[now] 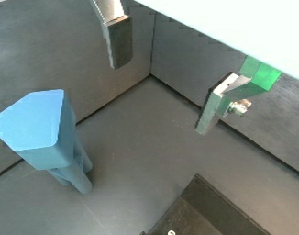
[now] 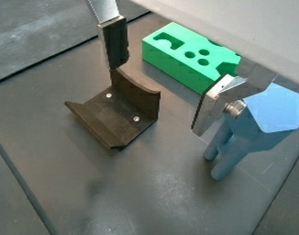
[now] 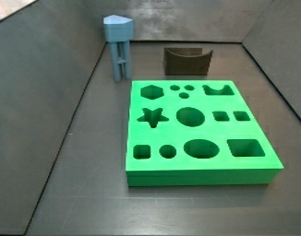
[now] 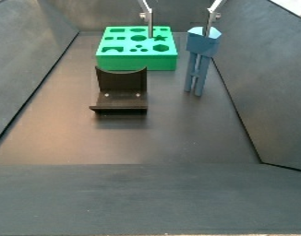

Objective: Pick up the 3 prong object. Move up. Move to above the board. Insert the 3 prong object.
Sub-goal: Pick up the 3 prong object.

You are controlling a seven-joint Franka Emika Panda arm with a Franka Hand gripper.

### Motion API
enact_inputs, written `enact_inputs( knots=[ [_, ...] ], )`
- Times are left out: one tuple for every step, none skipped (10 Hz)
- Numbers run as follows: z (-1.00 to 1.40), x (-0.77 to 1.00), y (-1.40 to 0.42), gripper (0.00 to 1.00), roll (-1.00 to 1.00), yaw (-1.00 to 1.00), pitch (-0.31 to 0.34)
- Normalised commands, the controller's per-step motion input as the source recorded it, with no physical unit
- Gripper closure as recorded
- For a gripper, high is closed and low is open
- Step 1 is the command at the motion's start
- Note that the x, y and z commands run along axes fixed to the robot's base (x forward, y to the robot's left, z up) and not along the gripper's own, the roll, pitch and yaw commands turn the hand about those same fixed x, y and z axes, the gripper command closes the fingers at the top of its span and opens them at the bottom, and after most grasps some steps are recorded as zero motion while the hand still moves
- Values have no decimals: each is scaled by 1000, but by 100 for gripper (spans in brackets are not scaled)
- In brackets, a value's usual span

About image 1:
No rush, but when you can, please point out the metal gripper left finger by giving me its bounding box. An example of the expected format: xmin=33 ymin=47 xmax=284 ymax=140
xmin=89 ymin=0 xmax=132 ymax=70

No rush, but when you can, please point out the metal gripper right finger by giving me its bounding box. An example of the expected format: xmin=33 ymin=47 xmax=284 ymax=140
xmin=195 ymin=56 xmax=281 ymax=135

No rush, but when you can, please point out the black curved holder stand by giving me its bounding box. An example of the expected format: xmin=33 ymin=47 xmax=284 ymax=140
xmin=140 ymin=173 xmax=271 ymax=235

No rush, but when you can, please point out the blue three prong object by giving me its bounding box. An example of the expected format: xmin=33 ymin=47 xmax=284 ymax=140
xmin=0 ymin=89 xmax=92 ymax=194

